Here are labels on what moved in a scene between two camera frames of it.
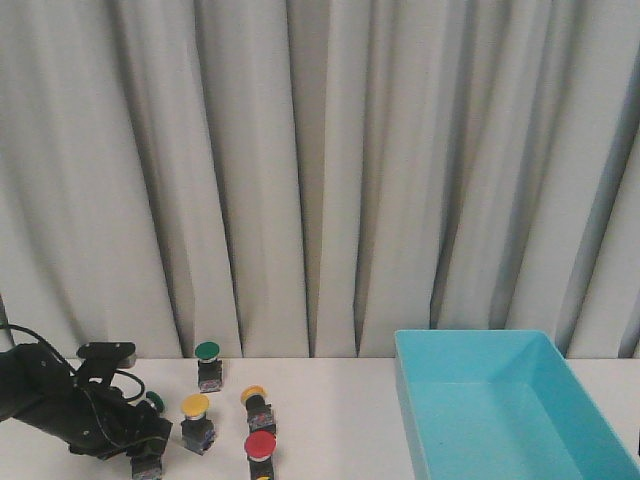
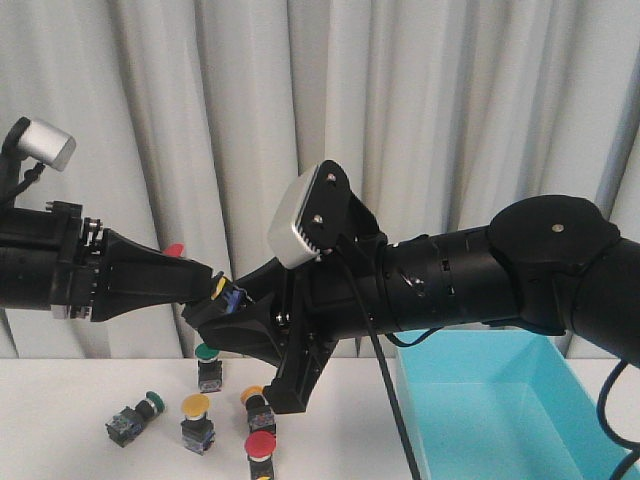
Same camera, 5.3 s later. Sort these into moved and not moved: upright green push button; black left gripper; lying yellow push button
Moved: black left gripper
Not moved: lying yellow push button; upright green push button
